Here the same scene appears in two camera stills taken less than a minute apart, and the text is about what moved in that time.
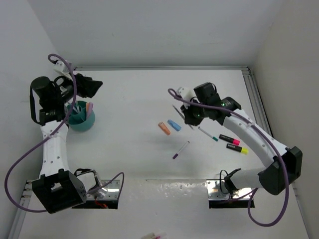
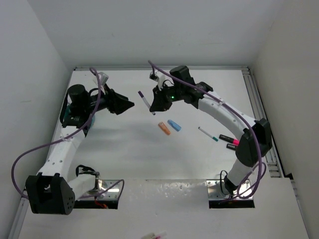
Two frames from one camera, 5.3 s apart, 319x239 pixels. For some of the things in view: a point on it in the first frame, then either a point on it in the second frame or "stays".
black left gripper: x=85 y=87 -> x=115 y=103
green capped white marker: x=213 y=137 stays
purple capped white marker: x=181 y=150 -> x=145 y=100
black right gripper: x=188 y=118 -> x=159 y=103
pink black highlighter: x=234 y=141 stays
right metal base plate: x=217 y=190 stays
